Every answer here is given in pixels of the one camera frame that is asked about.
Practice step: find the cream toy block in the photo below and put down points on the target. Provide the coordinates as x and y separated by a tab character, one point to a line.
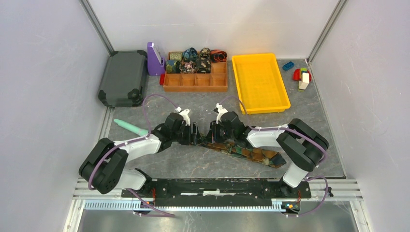
304	81

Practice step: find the dark grey suitcase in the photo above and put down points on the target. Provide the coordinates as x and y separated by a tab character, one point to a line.
124	79

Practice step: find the small red block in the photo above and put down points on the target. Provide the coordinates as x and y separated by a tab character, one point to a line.
162	79

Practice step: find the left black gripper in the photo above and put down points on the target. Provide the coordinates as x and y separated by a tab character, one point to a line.
192	139

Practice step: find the teal green pen tool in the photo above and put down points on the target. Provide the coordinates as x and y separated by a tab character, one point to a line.
130	127

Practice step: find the red toy block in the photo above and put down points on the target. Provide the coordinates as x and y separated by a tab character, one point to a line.
297	75

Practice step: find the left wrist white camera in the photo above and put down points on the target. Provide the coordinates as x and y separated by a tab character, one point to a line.
185	114

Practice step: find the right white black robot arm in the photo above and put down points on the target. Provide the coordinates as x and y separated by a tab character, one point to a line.
302	144

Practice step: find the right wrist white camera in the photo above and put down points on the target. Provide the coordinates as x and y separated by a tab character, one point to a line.
220	111

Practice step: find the purple dispenser stand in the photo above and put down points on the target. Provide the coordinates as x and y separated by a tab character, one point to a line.
155	62

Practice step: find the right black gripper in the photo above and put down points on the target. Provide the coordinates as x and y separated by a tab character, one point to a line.
214	137

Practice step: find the wrist white camera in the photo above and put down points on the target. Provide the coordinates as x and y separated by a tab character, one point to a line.
220	111
185	114

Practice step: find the dark blue rolled tie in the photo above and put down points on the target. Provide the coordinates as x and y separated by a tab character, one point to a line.
189	55

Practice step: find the orange compartment organizer box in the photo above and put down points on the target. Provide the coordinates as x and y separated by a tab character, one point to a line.
215	81

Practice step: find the olive patterned rolled tie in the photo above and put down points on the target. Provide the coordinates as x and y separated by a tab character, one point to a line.
175	56

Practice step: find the black floral rolled tie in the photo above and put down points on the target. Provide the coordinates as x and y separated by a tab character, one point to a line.
203	65

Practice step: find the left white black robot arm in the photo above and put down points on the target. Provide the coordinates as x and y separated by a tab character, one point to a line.
104	168

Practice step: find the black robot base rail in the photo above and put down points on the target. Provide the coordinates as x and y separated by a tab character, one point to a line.
221	192

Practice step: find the black yellow rolled tie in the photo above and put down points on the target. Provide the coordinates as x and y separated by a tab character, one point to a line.
205	53

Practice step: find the yellow plastic tray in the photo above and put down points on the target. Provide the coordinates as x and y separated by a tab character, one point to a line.
259	84

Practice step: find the blue toy brick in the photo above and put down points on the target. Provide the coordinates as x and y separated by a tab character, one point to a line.
287	66

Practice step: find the orange black rolled tie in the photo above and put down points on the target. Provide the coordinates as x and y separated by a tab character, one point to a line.
217	56

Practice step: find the orange blue floral tie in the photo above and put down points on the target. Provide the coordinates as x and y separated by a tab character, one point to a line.
258	155

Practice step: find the pink floral rolled tie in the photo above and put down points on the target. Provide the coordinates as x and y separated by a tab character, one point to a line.
188	67

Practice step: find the teal navy rolled tie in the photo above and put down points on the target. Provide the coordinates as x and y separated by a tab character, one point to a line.
173	66

